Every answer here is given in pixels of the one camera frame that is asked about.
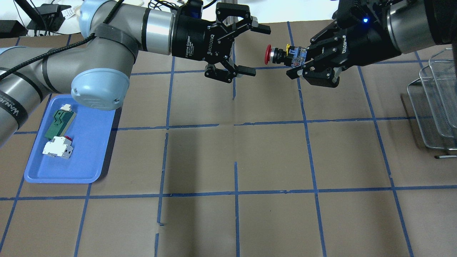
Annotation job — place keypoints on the white circuit breaker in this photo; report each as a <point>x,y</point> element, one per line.
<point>59,146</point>

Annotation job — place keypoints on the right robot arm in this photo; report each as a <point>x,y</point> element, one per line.
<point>418,24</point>

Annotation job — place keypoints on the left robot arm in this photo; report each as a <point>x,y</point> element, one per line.
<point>96,70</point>

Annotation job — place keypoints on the aluminium frame post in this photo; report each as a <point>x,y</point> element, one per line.
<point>231,19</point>

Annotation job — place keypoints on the wire mesh basket shelf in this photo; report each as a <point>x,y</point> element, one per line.
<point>433,98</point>

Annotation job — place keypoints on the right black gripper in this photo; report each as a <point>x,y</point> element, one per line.
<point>371,44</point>

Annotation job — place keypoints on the red emergency stop button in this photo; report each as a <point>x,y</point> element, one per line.
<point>291,56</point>

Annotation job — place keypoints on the black camera stand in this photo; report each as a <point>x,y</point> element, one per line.
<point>47,17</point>

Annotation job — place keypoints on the blue plastic tray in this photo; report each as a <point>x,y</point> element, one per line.
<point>90,133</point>

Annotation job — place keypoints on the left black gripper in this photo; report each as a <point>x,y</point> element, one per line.
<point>191,38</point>

